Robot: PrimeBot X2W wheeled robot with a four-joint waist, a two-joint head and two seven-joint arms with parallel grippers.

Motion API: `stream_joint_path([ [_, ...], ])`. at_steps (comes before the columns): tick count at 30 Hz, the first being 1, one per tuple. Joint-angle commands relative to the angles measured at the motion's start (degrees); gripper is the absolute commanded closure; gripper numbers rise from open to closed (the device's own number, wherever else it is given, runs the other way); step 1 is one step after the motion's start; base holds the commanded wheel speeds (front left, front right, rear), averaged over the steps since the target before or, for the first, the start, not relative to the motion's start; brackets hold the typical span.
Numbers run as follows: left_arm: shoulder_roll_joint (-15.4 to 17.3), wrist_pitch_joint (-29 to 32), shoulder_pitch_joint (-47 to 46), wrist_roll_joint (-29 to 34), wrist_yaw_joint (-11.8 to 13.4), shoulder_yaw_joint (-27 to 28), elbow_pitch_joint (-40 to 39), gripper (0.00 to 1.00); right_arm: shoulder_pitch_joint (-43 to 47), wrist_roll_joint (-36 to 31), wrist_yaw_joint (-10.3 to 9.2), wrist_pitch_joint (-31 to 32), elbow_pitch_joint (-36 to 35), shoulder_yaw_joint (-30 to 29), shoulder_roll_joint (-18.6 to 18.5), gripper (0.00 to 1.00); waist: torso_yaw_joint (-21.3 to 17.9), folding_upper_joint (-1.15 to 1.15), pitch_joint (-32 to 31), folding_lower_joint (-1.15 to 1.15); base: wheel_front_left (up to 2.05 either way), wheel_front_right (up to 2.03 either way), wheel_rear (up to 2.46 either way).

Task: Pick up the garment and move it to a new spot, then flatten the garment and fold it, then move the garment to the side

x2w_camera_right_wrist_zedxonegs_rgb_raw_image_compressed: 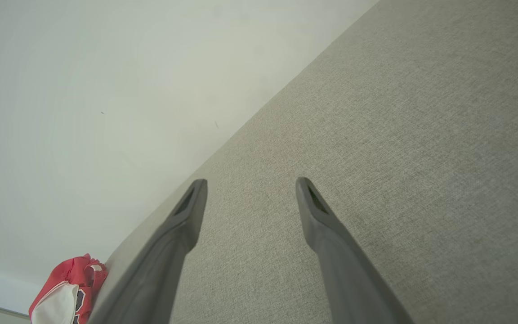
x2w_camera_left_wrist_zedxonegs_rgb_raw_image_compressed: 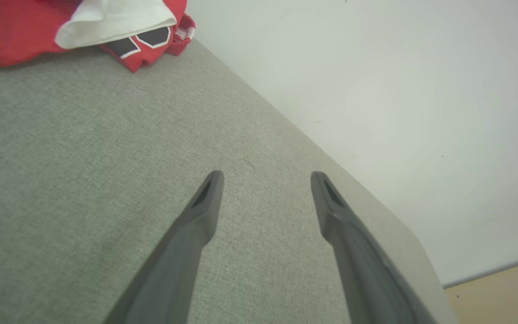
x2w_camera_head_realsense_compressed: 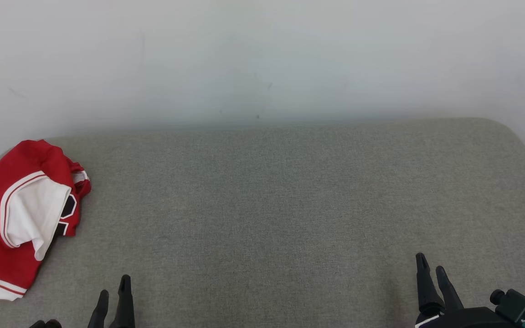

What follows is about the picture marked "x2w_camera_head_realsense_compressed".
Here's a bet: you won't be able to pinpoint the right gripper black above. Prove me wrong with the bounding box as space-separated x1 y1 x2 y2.
415 253 514 328

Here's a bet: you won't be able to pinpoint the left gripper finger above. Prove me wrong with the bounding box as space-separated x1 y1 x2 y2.
87 289 109 328
110 274 135 328

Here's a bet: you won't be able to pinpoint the red jersey shirt white sleeves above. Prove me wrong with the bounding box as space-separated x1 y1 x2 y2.
0 171 83 308

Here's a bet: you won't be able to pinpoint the red shorts white stripe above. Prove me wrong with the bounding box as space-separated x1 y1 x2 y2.
0 139 92 237

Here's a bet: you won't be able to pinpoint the grey fabric sofa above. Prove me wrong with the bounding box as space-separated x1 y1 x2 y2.
0 118 525 328

